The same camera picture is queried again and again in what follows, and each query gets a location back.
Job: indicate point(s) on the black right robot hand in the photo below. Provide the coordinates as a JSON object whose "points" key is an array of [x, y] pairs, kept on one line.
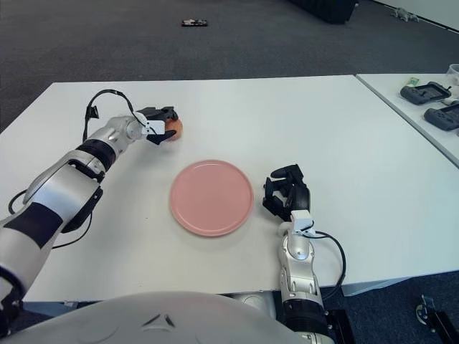
{"points": [[299, 195]]}

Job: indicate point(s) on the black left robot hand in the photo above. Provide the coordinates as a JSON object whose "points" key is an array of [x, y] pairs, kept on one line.
{"points": [[157, 113]]}

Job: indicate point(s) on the red yellow apple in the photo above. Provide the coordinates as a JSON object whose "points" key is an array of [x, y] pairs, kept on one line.
{"points": [[177, 128]]}

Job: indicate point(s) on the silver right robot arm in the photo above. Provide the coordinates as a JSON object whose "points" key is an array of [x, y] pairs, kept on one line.
{"points": [[299, 265]]}

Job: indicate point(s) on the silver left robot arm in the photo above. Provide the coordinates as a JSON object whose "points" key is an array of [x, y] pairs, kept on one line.
{"points": [[71, 186]]}

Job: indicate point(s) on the pink round plate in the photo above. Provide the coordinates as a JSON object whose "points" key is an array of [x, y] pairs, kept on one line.
{"points": [[211, 199]]}

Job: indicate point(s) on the small black floor device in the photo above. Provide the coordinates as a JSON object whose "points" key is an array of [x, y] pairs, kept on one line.
{"points": [[194, 23]]}

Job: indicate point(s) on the small green packet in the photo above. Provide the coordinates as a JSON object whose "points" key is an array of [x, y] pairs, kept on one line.
{"points": [[414, 81]]}

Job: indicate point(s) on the dark grey handheld controller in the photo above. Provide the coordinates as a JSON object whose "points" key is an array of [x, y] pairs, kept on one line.
{"points": [[425, 93], [444, 118]]}

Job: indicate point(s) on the black stand with caster wheel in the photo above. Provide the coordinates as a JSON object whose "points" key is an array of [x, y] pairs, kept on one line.
{"points": [[425, 311]]}

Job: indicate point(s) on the black cabinet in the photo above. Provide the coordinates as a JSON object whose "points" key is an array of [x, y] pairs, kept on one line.
{"points": [[330, 10]]}

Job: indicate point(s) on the clear plastic cup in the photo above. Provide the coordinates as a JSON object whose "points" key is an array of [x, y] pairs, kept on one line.
{"points": [[455, 71]]}

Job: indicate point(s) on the grey object on carpet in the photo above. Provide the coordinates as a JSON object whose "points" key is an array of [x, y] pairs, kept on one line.
{"points": [[402, 13]]}

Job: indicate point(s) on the silver robot torso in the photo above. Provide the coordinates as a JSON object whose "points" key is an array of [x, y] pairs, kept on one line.
{"points": [[107, 322]]}

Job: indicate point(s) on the black base frame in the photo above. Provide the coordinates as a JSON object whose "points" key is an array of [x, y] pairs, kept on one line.
{"points": [[340, 326]]}

